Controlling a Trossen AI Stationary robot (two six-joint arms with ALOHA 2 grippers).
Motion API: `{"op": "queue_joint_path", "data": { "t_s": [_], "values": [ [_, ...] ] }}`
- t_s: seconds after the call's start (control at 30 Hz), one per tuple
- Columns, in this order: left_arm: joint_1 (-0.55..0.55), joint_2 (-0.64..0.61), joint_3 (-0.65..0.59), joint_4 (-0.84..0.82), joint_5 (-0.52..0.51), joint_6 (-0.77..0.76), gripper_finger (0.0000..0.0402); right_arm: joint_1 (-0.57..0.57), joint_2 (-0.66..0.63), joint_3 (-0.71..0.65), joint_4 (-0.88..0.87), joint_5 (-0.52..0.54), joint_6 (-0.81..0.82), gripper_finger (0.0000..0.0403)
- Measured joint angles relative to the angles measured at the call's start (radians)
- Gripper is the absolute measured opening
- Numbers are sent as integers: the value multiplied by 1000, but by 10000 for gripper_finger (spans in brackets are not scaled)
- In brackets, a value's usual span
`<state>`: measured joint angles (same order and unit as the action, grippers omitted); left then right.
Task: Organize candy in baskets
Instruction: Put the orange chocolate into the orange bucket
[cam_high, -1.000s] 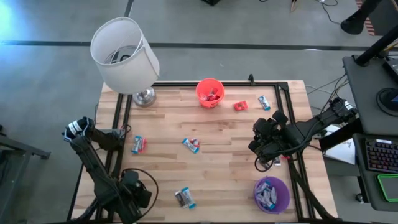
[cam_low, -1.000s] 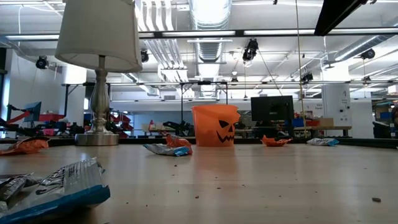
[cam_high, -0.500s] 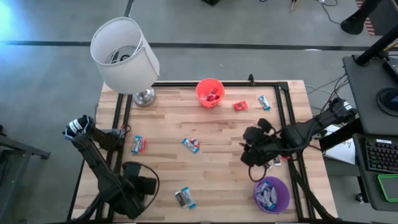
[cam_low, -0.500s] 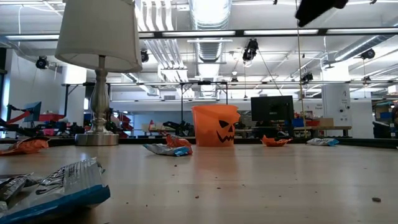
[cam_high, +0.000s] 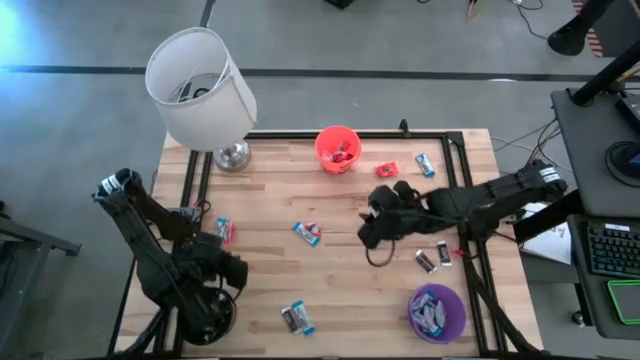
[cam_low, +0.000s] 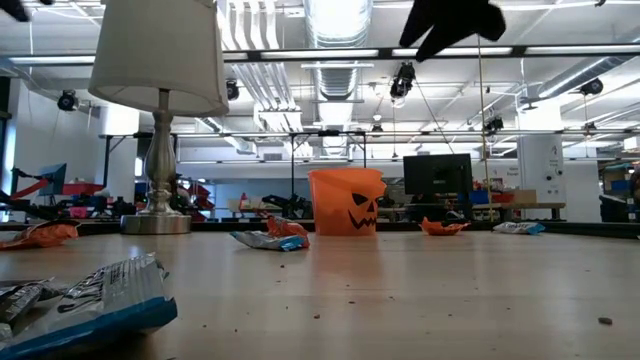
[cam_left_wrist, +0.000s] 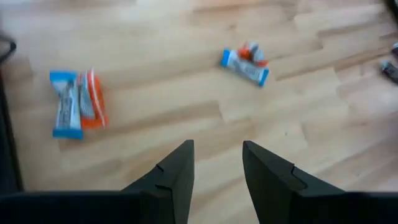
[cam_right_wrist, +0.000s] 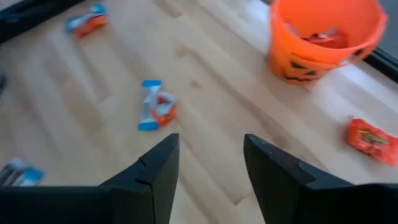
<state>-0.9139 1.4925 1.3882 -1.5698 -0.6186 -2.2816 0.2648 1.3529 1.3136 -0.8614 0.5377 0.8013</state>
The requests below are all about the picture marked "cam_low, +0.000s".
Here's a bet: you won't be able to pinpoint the orange pumpkin face bucket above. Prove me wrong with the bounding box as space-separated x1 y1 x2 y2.
307 167 388 237

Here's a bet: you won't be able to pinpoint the white shade silver table lamp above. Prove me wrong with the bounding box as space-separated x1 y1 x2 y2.
88 0 230 235

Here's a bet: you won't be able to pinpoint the orange Reese's pack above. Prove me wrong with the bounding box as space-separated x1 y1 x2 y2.
419 216 471 237
0 222 80 251

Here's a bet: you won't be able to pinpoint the blue white Hershey's bar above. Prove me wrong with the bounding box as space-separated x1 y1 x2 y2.
230 229 307 252
492 221 546 236
0 252 179 360

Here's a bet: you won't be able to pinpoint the long ceiling light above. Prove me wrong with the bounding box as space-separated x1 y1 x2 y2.
222 45 640 59

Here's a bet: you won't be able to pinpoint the black computer monitor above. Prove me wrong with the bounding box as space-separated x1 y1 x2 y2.
403 153 474 221

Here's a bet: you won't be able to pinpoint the white cabinet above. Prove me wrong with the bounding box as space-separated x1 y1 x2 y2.
517 133 567 204

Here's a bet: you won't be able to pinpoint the blue lit monitor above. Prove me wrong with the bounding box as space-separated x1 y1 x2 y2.
38 163 68 197

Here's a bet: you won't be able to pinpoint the red black background robot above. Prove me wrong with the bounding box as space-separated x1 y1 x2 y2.
0 167 56 221

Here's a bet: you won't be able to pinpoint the wooden workshop table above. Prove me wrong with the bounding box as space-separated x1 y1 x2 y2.
472 201 567 221

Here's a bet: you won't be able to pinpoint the blue storage bins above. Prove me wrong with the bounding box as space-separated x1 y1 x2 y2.
602 177 640 194

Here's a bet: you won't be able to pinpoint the black office chair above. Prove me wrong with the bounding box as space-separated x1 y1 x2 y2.
598 193 632 224

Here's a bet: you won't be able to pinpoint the red storage bins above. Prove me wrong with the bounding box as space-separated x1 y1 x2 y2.
172 177 217 222

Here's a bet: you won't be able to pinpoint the thin hanging cord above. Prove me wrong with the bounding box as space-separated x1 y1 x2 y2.
473 34 494 221

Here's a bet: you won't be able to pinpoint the silver ventilation duct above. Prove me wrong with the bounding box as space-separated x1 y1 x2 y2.
537 54 640 100
304 0 375 101

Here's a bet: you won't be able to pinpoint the black aluminium table frame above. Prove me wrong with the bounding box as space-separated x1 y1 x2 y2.
0 219 640 239

